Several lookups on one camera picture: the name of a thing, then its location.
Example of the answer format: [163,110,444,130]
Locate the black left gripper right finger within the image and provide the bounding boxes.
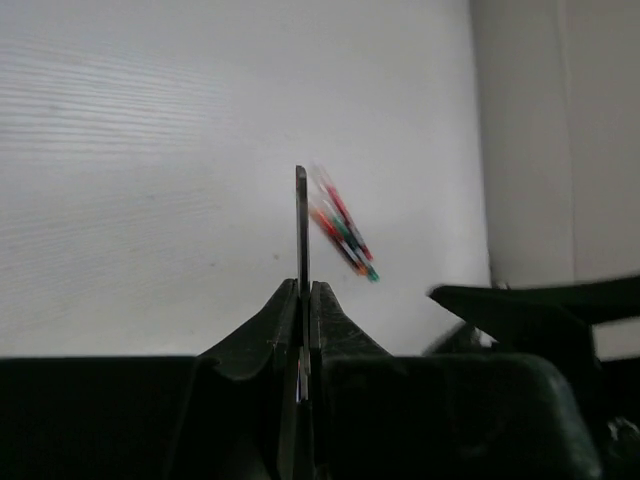
[309,282,603,479]

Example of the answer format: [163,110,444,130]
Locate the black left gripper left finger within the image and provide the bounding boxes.
[1,279,298,479]

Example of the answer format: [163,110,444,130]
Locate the black handled scissors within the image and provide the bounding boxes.
[295,165,311,401]

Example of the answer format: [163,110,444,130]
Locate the red white marker pen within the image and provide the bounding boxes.
[309,206,367,276]

